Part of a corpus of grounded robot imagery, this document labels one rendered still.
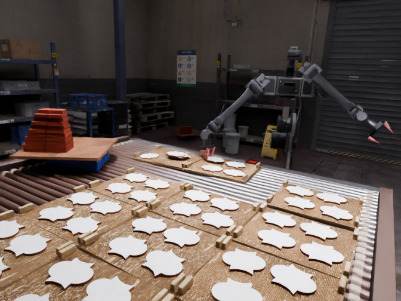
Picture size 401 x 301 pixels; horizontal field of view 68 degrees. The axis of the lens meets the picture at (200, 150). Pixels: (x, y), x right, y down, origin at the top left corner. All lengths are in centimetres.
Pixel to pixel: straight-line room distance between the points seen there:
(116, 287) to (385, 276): 83
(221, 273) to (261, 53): 621
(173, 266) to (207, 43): 685
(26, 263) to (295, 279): 85
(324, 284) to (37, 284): 86
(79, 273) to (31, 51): 520
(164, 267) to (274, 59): 613
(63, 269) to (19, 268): 14
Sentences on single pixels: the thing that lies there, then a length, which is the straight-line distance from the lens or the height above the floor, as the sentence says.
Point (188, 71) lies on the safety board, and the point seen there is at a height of 149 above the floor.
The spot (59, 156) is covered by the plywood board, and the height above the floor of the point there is 104.
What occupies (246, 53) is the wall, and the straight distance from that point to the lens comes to 709.
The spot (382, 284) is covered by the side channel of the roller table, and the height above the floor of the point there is 95.
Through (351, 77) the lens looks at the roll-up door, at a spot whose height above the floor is 152.
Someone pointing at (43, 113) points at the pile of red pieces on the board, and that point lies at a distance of 198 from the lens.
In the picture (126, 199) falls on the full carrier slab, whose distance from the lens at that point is 151.
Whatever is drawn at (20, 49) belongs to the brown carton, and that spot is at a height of 175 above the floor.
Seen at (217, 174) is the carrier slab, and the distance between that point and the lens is 185.
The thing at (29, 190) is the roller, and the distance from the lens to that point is 180.
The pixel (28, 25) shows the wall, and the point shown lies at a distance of 676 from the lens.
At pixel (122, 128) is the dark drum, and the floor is 41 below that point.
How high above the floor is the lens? 156
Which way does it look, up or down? 15 degrees down
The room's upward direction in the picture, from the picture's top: 2 degrees clockwise
